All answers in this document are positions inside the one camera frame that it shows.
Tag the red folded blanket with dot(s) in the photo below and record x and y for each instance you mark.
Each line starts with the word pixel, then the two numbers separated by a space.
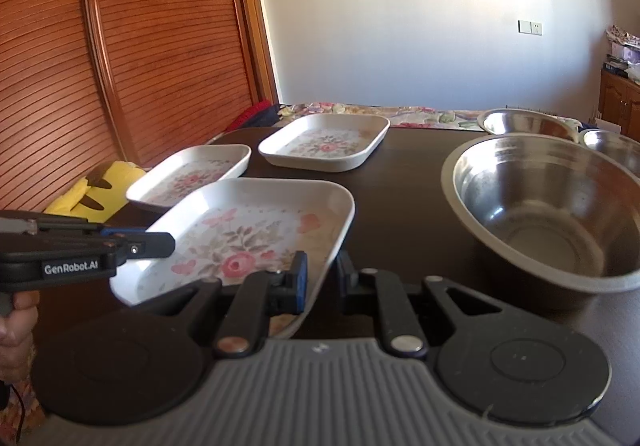
pixel 261 114

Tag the large steel bowl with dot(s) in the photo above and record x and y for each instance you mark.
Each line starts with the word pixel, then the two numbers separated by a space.
pixel 562 213

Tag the floral bed blanket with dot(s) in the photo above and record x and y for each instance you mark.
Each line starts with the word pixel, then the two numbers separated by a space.
pixel 399 116

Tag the wooden side cabinet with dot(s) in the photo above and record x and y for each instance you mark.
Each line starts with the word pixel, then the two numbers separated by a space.
pixel 619 103

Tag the yellow black plush toy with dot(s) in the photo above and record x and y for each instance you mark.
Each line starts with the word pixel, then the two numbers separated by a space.
pixel 98 195

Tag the right small steel bowl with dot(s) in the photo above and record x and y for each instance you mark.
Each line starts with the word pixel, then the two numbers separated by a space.
pixel 623 150

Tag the person's left hand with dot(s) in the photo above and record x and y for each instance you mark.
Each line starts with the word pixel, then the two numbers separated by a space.
pixel 16 336

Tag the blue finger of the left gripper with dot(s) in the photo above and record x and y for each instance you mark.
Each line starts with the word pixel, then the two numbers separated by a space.
pixel 121 232

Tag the clutter pile on cabinet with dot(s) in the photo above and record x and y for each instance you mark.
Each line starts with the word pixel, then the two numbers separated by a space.
pixel 623 53

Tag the floral white tray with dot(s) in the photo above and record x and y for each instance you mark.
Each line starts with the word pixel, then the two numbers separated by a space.
pixel 169 182
pixel 327 143
pixel 229 229

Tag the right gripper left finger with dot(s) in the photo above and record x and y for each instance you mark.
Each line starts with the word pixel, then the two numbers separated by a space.
pixel 251 305

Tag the wooden louvered wardrobe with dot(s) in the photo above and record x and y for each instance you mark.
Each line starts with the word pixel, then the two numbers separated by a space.
pixel 84 82

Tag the far steel bowl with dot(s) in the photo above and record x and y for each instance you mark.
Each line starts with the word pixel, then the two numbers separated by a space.
pixel 519 121

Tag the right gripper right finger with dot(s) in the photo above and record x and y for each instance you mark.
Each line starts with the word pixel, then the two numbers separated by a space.
pixel 382 297

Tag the white wall switch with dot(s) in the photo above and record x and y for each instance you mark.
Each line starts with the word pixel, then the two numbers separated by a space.
pixel 529 28

